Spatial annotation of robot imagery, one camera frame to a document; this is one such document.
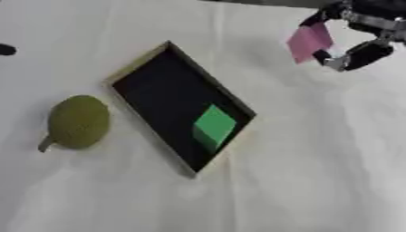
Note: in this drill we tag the small black round object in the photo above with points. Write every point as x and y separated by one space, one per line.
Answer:
6 49

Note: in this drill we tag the cardboard box with black inside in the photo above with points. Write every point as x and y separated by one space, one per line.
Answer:
174 102

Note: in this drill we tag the olive green knitted toy fruit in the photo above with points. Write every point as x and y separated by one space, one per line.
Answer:
78 122

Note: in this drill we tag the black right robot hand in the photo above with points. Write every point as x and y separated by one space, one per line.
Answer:
370 53

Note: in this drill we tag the green block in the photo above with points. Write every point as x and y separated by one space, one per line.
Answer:
213 127

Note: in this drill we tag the pink block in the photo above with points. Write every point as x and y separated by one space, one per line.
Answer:
310 42

